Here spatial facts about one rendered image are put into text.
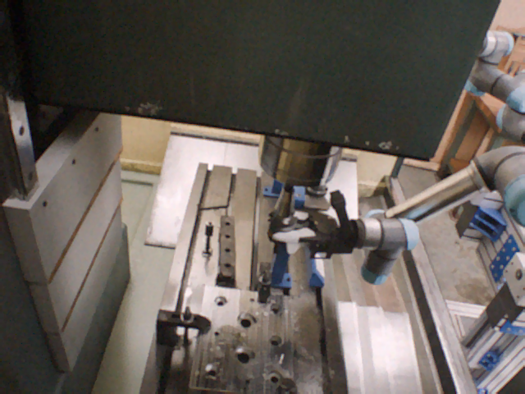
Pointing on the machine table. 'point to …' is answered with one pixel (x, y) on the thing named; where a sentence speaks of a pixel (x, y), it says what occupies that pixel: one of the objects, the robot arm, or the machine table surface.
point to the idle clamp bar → (227, 241)
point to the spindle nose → (298, 161)
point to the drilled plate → (227, 327)
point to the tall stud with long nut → (208, 235)
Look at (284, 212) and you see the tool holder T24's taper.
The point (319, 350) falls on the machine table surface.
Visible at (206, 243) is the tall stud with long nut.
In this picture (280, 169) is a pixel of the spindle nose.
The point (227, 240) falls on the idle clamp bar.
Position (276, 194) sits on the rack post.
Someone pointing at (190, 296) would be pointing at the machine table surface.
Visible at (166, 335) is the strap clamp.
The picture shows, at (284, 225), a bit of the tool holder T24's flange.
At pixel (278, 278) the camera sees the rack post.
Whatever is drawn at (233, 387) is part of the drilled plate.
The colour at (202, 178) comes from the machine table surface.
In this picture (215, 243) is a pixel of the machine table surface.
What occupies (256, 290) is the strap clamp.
